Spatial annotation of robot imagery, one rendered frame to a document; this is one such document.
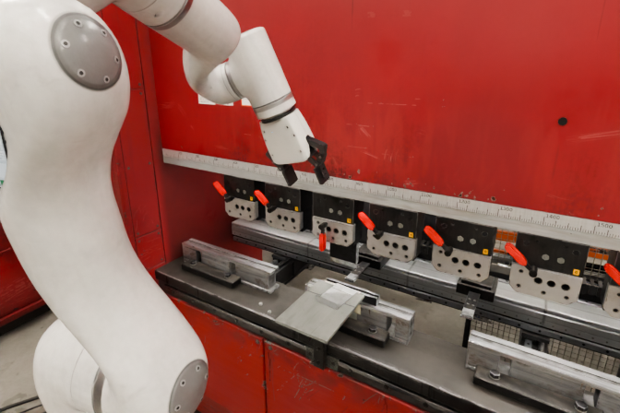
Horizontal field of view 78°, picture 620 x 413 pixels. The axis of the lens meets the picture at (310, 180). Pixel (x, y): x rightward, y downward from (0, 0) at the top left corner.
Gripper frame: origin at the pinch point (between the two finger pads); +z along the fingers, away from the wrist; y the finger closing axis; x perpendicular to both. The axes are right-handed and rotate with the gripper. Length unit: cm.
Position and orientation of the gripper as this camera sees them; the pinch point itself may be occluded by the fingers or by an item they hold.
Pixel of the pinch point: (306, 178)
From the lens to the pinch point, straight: 82.1
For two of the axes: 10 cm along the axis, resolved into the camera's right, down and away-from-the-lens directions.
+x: 5.5, -5.2, 6.5
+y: 7.4, -0.5, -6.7
